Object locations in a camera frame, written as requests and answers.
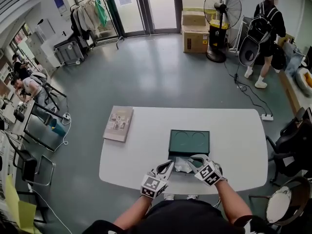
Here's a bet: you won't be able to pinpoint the black hanging garment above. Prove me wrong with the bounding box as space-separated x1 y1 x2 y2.
70 8 91 41

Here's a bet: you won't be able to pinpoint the grey pet bed yellow inside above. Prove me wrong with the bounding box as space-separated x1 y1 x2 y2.
296 67 312 98

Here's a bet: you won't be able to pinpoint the person's left forearm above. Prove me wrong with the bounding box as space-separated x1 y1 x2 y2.
113 195 153 232

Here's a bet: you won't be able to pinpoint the white round seat cushion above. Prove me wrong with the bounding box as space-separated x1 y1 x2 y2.
265 186 293 224

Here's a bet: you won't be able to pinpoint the green hanging garment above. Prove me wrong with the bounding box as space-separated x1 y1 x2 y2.
94 0 108 28

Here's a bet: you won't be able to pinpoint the small cardboard box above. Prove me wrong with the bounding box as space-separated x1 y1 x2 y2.
181 10 210 27

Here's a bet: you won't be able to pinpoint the large cardboard box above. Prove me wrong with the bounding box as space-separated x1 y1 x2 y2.
182 24 210 54

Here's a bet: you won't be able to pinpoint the brown wicker chair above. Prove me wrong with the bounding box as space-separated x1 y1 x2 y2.
248 176 312 233

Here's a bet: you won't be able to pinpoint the black office chair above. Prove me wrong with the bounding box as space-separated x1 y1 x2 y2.
265 107 312 187

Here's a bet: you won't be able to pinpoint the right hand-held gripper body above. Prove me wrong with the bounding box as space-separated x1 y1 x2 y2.
194 157 224 188

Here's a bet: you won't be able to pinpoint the beige hardcover book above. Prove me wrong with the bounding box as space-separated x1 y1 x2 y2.
102 105 134 143

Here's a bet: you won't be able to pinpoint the white floor cable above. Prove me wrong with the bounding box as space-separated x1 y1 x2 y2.
60 111 72 146

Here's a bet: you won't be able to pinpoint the black folding chair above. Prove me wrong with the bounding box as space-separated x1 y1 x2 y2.
7 133 56 186

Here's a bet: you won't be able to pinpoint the beige hanging jackets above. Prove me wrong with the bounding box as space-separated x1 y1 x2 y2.
78 5 98 32

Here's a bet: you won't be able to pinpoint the grey wheeled cart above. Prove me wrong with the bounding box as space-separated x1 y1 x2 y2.
53 40 85 66

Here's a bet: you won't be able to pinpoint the black pedestal fan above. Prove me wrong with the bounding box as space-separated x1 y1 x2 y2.
203 0 242 63

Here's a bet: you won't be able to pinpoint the black bin with yellow lid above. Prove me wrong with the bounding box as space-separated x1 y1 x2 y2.
209 19 230 55

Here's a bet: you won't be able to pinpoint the dark green box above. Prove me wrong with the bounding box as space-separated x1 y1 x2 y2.
168 129 211 174

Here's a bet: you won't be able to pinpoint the black floor cable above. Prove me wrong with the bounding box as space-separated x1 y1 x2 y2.
223 61 273 117

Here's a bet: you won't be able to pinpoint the person's right forearm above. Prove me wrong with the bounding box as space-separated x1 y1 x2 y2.
215 180 253 225

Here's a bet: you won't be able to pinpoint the glass double door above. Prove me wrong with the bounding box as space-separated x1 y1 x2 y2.
102 0 183 37

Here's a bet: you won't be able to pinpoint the person's black clothing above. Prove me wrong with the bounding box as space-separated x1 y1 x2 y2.
81 198 276 234

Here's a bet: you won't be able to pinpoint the white plastic bag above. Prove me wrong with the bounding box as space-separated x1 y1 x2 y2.
174 156 195 174

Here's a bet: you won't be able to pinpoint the white metal frame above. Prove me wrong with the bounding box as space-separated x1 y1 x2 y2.
229 15 245 55

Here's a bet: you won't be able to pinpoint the teal waste bin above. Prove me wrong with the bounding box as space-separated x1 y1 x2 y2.
48 119 67 137

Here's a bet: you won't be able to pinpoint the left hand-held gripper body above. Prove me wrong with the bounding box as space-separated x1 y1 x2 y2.
140 171 170 200

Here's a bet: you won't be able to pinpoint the black clothes rack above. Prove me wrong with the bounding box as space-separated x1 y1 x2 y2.
70 0 125 51

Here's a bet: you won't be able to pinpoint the white cabinet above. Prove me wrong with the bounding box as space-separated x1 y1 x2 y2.
25 18 60 68

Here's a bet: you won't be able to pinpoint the blue wall poster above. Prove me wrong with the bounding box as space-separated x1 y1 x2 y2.
53 0 68 16

